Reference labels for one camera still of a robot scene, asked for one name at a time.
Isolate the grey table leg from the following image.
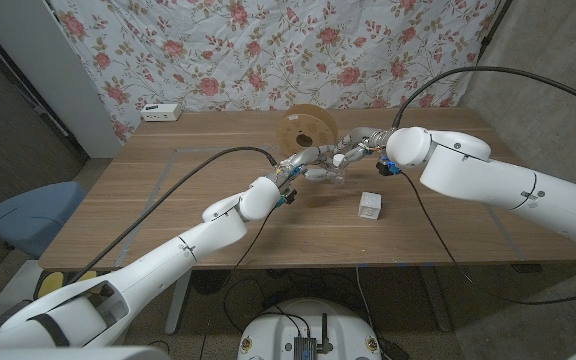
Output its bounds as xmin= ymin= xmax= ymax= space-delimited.
xmin=417 ymin=264 xmax=453 ymax=333

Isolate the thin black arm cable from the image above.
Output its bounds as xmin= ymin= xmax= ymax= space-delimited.
xmin=200 ymin=204 xmax=282 ymax=360
xmin=400 ymin=170 xmax=576 ymax=306

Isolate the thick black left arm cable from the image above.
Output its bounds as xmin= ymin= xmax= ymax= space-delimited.
xmin=67 ymin=146 xmax=279 ymax=286

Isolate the black round floor disc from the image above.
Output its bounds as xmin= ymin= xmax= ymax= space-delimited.
xmin=190 ymin=269 xmax=233 ymax=295

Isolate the white table leg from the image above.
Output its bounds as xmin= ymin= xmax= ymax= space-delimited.
xmin=164 ymin=272 xmax=193 ymax=336

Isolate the white power strip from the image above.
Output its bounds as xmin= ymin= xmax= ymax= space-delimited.
xmin=140 ymin=102 xmax=183 ymax=123

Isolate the black backdrop stand pole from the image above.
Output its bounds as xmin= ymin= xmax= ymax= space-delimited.
xmin=476 ymin=0 xmax=514 ymax=64

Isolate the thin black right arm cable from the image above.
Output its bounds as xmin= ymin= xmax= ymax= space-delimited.
xmin=400 ymin=170 xmax=576 ymax=306

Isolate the white cube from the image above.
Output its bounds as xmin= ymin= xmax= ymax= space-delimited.
xmin=358 ymin=191 xmax=384 ymax=221

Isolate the floral backdrop cloth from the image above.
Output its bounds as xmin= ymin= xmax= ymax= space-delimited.
xmin=47 ymin=0 xmax=499 ymax=144

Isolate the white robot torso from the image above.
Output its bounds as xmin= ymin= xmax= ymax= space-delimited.
xmin=237 ymin=298 xmax=383 ymax=360

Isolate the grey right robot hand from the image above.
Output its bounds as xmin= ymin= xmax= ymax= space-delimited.
xmin=335 ymin=126 xmax=394 ymax=164

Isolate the clear medicine bottle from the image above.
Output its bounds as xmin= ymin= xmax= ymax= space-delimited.
xmin=328 ymin=153 xmax=348 ymax=185

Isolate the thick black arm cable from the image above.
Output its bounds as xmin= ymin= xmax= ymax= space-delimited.
xmin=391 ymin=65 xmax=576 ymax=130
xmin=67 ymin=146 xmax=279 ymax=286

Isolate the black electronics module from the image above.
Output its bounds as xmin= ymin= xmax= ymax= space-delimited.
xmin=293 ymin=313 xmax=334 ymax=360

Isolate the cardboard filament reel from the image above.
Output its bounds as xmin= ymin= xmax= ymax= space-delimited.
xmin=275 ymin=103 xmax=340 ymax=159

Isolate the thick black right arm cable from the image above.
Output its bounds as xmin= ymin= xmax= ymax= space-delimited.
xmin=391 ymin=65 xmax=576 ymax=130

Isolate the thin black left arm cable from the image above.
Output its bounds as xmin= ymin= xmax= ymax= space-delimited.
xmin=200 ymin=204 xmax=282 ymax=360

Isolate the white board with yellow patches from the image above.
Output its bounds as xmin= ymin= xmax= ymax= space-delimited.
xmin=0 ymin=259 xmax=99 ymax=326

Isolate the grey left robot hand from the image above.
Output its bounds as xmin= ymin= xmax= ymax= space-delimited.
xmin=271 ymin=144 xmax=342 ymax=194

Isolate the blue padded stool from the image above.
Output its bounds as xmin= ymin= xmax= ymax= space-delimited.
xmin=0 ymin=180 xmax=88 ymax=260

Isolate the white wall panel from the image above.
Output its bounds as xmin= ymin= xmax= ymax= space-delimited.
xmin=0 ymin=0 xmax=123 ymax=160

